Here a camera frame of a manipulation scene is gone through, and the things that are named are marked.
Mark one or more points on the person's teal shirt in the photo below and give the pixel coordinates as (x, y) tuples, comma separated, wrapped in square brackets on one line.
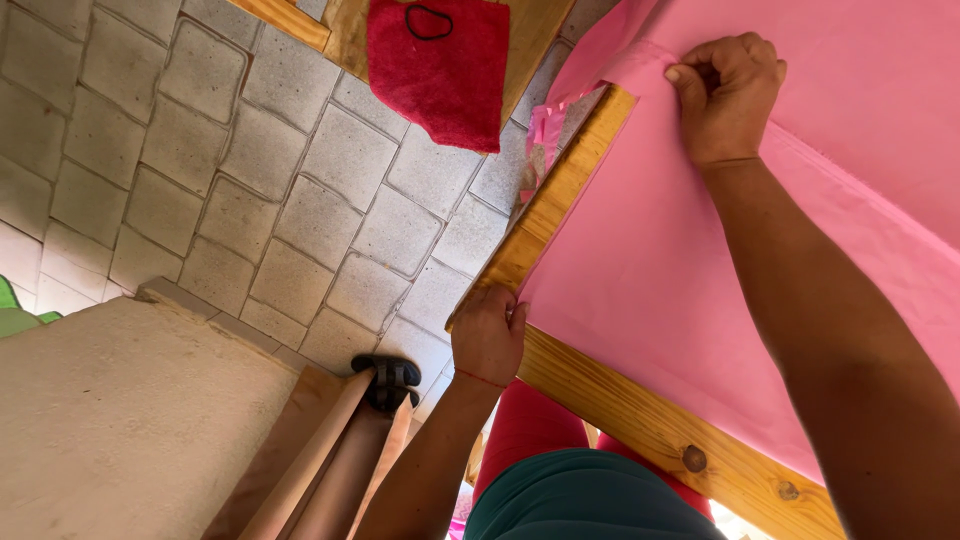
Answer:
[(585, 499)]

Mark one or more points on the person's left hand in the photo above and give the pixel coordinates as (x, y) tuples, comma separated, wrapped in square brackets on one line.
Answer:
[(486, 341)]

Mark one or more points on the person's right hand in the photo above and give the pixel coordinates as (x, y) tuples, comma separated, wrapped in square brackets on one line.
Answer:
[(726, 105)]

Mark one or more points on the red towel cloth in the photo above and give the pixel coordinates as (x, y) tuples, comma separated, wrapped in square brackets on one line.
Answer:
[(442, 75)]

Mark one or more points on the brown paper roll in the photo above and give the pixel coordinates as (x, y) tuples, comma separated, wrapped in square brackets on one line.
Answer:
[(315, 472)]

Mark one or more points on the green object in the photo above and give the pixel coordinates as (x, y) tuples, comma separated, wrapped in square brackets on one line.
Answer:
[(19, 311)]

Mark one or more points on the wooden work table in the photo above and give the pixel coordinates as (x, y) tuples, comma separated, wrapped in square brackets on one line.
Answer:
[(600, 405)]

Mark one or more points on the pink fabric sheet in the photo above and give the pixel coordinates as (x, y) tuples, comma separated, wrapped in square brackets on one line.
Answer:
[(750, 262)]

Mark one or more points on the pink fabric scraps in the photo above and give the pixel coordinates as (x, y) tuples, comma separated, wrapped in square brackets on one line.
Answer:
[(544, 142)]

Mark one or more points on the person's red trousers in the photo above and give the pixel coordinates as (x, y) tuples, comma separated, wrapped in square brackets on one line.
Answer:
[(540, 431)]

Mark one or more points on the black sandal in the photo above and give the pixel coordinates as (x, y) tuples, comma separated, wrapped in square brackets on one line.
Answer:
[(388, 379)]

